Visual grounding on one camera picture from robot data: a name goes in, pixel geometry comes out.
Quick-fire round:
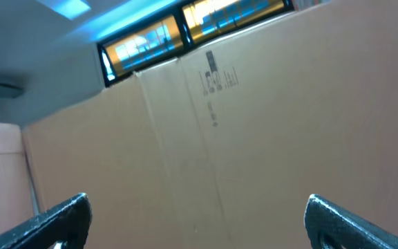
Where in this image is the cardboard board at back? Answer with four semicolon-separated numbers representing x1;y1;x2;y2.
0;0;398;249

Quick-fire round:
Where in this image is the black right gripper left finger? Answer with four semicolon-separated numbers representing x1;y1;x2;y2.
0;193;92;249

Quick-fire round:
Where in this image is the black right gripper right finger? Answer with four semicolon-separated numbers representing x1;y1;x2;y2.
304;194;398;249

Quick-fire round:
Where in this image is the black framed window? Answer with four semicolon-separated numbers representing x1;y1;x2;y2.
97;0;296;87

